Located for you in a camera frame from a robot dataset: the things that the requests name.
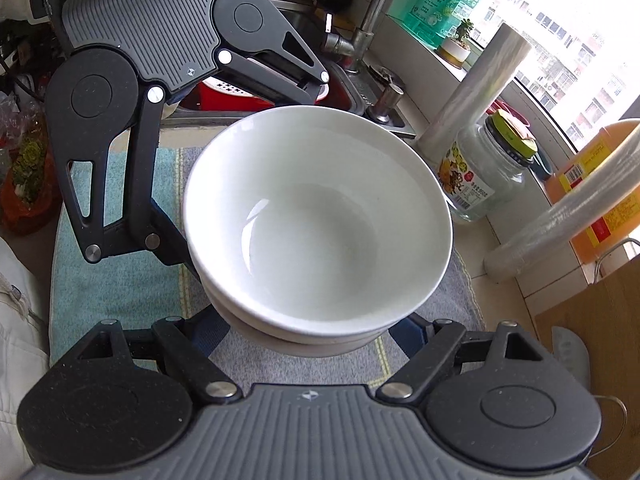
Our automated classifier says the small potted plant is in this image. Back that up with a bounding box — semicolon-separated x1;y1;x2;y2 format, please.
436;18;474;70

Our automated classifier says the grey and blue checked cloth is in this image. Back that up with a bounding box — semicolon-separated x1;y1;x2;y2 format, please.
49;145;487;386

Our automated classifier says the plastic wrap roll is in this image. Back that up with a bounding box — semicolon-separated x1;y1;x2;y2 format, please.
416;22;533;153
482;130;640;285

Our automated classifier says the steel kitchen knife black handle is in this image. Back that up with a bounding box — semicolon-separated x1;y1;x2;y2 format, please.
550;325;595;403

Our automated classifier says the steel sink knob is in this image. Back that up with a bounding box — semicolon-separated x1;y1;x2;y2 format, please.
369;81;407;124

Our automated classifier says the steel faucet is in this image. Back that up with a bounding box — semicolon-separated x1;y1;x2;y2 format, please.
320;0;402;73

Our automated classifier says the red plastic basin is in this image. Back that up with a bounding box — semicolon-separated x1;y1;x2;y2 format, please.
179;76;332;112

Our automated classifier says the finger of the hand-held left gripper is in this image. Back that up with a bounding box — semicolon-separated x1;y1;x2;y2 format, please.
50;84;203;281
216;12;332;107

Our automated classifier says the person's white jacket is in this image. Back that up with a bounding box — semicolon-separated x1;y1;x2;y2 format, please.
0;235;51;480

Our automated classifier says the glass jar with green lid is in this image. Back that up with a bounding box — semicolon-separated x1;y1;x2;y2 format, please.
439;109;540;224

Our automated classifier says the succulent plant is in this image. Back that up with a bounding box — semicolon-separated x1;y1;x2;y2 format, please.
11;136;50;198

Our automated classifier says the wooden cutting board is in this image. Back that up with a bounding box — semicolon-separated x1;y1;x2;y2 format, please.
534;237;640;480

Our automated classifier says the metal wire rack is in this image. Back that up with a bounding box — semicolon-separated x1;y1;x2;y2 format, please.
591;394;629;462

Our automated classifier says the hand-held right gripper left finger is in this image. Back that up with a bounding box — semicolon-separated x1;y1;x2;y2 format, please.
75;307;243;403

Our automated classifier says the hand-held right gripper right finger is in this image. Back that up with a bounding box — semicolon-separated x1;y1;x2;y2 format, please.
376;312;546;403

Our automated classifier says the orange plastic bag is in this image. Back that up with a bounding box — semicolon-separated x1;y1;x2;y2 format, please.
0;147;63;236

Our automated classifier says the orange cooking oil bottle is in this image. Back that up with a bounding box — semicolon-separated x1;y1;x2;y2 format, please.
544;119;640;262

